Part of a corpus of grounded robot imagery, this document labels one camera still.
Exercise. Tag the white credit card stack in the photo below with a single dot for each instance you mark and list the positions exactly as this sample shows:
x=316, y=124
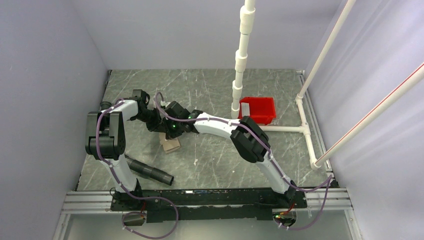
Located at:
x=245, y=109

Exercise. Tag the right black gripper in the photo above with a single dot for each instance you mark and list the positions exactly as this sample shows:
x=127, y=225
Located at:
x=170, y=134

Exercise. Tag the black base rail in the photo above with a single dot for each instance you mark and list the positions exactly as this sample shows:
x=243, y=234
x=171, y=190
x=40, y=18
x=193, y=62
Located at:
x=208, y=204

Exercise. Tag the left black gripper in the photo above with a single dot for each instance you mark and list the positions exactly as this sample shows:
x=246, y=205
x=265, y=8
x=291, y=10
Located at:
x=158, y=125

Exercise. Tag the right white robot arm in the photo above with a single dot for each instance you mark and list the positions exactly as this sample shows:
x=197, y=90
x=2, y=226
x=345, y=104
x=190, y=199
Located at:
x=250, y=141

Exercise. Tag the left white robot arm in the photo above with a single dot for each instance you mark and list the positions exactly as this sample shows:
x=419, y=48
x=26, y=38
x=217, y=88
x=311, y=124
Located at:
x=105, y=137

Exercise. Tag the white diagonal pole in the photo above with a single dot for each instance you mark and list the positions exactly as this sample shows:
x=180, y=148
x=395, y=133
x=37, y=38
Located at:
x=329, y=40

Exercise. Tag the white pole with red stripe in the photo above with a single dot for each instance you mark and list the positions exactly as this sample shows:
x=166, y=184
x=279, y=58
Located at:
x=407, y=84

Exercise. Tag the red plastic bin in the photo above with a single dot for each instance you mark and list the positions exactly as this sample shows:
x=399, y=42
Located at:
x=262, y=109

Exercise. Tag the white PVC pipe frame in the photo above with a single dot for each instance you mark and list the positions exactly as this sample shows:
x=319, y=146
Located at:
x=274, y=47

